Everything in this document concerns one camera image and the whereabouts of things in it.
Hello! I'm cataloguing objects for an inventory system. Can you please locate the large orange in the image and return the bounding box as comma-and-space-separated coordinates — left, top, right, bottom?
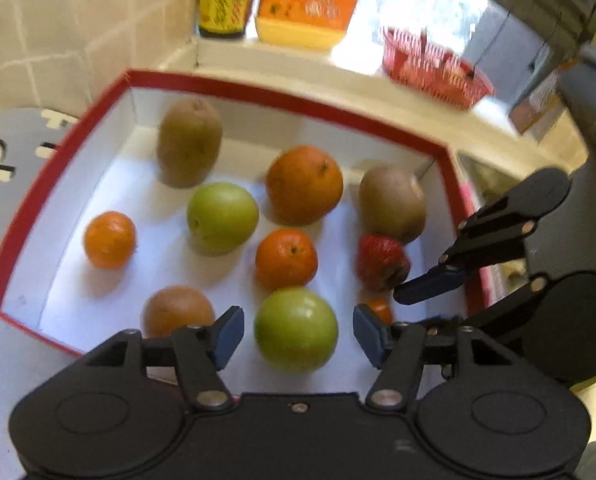
266, 145, 345, 226

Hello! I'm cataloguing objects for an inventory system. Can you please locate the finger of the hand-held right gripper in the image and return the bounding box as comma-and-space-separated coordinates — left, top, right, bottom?
418, 274, 552, 342
394, 167, 572, 307

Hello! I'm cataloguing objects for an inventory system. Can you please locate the brown kiwi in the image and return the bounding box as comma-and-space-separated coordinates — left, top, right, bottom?
358, 165, 427, 245
157, 97, 224, 189

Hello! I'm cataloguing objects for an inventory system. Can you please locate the red plastic basket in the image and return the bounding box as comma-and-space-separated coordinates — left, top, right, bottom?
382, 26, 495, 112

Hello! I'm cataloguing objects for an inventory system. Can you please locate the tiny orange fruit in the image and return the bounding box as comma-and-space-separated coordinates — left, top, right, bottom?
365, 299, 394, 326

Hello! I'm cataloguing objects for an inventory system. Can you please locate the orange white package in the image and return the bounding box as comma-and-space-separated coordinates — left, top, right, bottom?
509, 60, 567, 136

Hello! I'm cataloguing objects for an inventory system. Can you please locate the brown round fruit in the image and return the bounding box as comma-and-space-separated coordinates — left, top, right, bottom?
142, 285, 217, 339

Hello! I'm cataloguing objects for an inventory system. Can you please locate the orange juice carton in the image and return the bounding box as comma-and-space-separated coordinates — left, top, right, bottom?
255, 0, 372, 52

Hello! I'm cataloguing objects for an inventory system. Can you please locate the small round mandarin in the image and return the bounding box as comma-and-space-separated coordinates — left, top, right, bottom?
83, 211, 138, 270

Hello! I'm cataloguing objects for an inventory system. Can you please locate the knobbed mandarin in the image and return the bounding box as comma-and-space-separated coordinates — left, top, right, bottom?
255, 228, 319, 292

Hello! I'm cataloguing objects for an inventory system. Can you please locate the dark sauce bottle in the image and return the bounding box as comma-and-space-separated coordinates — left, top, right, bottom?
198, 0, 260, 41

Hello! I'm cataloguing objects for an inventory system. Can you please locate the green apple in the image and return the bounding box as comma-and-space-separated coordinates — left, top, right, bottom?
254, 287, 339, 374
186, 182, 260, 255

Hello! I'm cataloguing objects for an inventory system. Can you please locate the red cardboard box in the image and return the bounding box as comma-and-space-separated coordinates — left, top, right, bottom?
0, 69, 504, 361

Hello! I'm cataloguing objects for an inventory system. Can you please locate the blue printed mat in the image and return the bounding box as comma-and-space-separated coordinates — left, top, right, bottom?
0, 107, 81, 480

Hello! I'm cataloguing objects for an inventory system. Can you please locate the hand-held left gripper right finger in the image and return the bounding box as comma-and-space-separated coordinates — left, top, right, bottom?
353, 304, 530, 412

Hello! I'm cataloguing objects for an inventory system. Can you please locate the red strawberry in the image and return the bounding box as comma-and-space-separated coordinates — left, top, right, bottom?
356, 234, 411, 292

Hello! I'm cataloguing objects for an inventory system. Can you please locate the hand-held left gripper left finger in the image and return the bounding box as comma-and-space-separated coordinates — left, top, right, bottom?
68, 305, 246, 412

